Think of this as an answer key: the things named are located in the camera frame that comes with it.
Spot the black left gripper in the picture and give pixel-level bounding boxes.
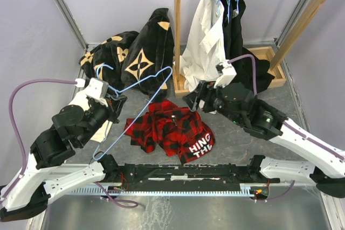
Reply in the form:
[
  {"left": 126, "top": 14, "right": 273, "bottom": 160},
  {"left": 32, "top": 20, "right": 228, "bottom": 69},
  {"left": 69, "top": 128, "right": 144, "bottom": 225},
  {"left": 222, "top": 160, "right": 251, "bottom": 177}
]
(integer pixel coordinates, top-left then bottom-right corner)
[{"left": 78, "top": 92, "right": 129, "bottom": 146}]

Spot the black beige patterned blanket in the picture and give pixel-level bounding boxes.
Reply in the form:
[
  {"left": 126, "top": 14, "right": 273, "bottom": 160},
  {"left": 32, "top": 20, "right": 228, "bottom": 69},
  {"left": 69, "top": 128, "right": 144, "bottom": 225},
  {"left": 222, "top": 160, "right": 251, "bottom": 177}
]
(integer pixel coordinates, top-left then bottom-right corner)
[{"left": 79, "top": 8, "right": 174, "bottom": 101}]

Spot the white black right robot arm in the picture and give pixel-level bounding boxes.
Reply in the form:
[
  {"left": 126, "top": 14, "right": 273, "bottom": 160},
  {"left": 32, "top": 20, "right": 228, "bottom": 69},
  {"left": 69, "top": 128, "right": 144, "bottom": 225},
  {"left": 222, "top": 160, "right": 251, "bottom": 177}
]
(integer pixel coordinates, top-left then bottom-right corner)
[{"left": 183, "top": 81, "right": 344, "bottom": 198}]

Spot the black hanging garment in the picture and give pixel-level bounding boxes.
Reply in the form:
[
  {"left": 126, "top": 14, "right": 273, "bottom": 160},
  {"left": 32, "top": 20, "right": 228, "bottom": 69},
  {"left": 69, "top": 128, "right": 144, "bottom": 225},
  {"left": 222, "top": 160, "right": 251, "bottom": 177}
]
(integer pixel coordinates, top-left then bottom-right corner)
[{"left": 221, "top": 0, "right": 274, "bottom": 93}]

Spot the light blue hanger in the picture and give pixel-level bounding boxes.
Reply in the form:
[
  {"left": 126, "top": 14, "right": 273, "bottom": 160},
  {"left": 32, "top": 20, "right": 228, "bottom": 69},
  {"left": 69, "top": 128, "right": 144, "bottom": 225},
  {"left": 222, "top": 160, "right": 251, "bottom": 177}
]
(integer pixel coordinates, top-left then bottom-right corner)
[{"left": 92, "top": 64, "right": 173, "bottom": 161}]

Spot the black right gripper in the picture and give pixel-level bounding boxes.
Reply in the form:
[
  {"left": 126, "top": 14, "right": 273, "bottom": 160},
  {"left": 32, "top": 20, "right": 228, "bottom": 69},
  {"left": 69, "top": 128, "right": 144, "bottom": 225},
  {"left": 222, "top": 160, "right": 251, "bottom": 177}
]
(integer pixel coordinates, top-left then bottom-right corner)
[{"left": 181, "top": 79, "right": 243, "bottom": 126}]

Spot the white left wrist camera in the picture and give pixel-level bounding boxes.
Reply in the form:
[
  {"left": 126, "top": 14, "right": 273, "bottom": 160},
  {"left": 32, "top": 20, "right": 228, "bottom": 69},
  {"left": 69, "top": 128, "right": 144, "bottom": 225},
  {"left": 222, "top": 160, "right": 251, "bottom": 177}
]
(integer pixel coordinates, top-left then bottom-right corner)
[{"left": 75, "top": 78, "right": 109, "bottom": 107}]

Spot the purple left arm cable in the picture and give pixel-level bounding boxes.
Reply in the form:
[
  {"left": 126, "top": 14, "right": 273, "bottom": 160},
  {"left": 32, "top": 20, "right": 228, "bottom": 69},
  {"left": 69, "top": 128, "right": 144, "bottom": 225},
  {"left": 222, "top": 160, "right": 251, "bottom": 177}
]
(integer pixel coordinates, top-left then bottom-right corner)
[{"left": 0, "top": 78, "right": 79, "bottom": 204}]

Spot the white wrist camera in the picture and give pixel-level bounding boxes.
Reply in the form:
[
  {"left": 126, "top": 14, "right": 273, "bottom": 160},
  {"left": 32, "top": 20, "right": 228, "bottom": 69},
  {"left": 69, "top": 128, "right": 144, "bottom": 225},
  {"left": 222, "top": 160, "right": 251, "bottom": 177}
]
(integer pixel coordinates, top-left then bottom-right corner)
[
  {"left": 75, "top": 78, "right": 109, "bottom": 107},
  {"left": 213, "top": 60, "right": 237, "bottom": 88}
]

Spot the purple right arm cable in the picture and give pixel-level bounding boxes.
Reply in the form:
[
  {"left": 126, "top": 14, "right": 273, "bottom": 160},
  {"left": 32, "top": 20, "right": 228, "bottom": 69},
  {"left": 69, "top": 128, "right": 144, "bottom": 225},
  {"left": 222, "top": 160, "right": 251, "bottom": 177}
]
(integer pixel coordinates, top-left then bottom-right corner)
[{"left": 227, "top": 54, "right": 258, "bottom": 96}]

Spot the folded white cloth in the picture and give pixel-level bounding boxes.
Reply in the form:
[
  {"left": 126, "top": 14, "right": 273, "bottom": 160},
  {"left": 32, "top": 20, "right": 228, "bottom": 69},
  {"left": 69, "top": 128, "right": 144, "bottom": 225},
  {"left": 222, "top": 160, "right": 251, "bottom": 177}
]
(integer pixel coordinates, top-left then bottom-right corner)
[{"left": 91, "top": 121, "right": 113, "bottom": 143}]

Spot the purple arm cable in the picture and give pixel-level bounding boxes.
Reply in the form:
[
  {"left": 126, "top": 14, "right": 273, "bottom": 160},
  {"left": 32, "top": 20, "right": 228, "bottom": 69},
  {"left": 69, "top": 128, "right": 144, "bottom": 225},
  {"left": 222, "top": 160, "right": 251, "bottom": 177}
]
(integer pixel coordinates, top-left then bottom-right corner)
[
  {"left": 0, "top": 78, "right": 79, "bottom": 204},
  {"left": 227, "top": 54, "right": 258, "bottom": 96}
]

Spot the red black plaid shirt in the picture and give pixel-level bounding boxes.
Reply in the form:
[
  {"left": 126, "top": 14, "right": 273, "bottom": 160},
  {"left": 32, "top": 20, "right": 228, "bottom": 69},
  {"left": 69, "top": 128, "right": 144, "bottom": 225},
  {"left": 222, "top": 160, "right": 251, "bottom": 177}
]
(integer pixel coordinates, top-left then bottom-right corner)
[{"left": 125, "top": 99, "right": 216, "bottom": 164}]

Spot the white slotted cable duct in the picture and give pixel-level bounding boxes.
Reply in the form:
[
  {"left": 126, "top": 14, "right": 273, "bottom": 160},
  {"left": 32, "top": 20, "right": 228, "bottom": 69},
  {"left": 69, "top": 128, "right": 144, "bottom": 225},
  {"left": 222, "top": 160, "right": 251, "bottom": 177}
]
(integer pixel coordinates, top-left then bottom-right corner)
[{"left": 70, "top": 180, "right": 266, "bottom": 197}]

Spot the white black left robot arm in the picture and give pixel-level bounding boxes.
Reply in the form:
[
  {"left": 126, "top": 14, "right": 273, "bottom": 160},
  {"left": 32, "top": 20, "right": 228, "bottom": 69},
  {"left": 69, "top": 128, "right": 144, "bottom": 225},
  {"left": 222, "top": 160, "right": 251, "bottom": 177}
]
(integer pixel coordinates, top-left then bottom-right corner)
[{"left": 1, "top": 95, "right": 127, "bottom": 222}]

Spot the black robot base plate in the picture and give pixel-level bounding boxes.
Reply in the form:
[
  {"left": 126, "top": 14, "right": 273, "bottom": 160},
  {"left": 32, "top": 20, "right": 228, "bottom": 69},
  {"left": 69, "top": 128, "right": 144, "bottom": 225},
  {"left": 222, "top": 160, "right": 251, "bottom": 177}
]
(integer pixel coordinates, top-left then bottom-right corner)
[{"left": 103, "top": 164, "right": 280, "bottom": 187}]

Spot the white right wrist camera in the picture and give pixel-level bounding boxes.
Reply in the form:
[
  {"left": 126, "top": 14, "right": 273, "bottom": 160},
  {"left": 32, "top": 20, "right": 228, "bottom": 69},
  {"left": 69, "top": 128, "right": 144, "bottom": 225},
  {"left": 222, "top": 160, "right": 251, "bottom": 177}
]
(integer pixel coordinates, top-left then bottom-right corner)
[{"left": 213, "top": 60, "right": 237, "bottom": 88}]

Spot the white hanging shirt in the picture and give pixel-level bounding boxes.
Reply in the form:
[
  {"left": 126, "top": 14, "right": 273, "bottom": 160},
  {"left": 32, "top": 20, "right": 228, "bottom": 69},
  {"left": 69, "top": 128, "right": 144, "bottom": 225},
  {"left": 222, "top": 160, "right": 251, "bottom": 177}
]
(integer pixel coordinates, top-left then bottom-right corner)
[{"left": 180, "top": 0, "right": 226, "bottom": 92}]

